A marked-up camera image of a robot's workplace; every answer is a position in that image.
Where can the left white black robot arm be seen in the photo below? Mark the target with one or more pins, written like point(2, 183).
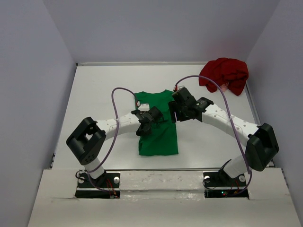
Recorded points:
point(87, 139)

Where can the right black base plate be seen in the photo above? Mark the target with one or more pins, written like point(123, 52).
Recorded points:
point(215, 187)

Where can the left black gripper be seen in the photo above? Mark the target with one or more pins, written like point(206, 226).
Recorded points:
point(144, 134)

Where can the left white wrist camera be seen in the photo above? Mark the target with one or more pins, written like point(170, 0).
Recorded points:
point(142, 106)

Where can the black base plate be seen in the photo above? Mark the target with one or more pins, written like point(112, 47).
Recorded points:
point(105, 187)
point(215, 187)

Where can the green t shirt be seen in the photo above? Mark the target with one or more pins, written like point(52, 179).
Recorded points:
point(163, 139)

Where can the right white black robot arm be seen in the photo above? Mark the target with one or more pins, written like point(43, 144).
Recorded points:
point(258, 142)

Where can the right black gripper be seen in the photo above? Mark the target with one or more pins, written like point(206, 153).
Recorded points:
point(173, 107)

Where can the red t shirt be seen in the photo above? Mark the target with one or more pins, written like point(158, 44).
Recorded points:
point(228, 73)

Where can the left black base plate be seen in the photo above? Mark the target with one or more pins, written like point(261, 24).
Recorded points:
point(105, 187)

